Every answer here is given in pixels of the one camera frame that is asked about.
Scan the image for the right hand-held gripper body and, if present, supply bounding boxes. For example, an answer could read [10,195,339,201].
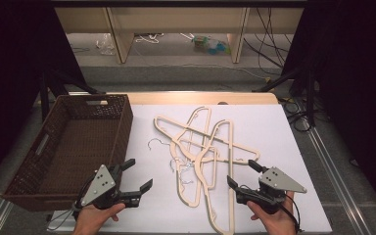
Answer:
[236,166,307,214]

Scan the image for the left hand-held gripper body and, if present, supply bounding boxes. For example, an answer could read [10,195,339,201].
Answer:
[74,164,141,211]

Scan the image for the beige plastic clothes hanger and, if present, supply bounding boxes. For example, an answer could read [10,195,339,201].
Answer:
[147,106,212,209]
[175,118,235,235]
[153,115,261,174]

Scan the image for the brown woven basket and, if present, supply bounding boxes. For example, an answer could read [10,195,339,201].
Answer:
[2,93,134,212]

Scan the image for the person's left hand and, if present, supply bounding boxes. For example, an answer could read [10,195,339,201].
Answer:
[72,202,126,235]

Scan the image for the person's right hand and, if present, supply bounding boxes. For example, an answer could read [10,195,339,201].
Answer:
[246,190,298,235]

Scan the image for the white table mat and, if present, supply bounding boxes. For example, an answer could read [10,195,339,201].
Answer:
[47,103,333,234]

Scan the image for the black tripod stand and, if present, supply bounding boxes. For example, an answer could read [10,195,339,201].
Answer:
[253,65,317,128]
[38,68,100,122]

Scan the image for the clear plastic bag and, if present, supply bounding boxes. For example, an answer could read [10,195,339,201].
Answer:
[95,32,117,56]

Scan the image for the black curtain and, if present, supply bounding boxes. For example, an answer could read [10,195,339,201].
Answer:
[0,0,86,194]
[282,0,376,223]

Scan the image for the colourful plastic bag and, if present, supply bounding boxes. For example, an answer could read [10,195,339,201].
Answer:
[191,34,231,56]

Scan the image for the beige wooden shelf unit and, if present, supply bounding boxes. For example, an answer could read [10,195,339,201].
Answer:
[54,7,305,65]

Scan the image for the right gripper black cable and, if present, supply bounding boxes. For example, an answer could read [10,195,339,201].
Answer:
[283,194,303,233]

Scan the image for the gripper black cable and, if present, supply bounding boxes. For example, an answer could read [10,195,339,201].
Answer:
[283,194,303,233]
[47,175,96,231]

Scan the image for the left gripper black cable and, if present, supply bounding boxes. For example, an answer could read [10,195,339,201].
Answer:
[47,175,96,231]

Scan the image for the coiled black floor cables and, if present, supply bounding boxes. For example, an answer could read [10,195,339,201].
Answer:
[279,97,311,133]

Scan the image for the hanging black cables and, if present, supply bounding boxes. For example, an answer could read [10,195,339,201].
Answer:
[243,8,295,77]

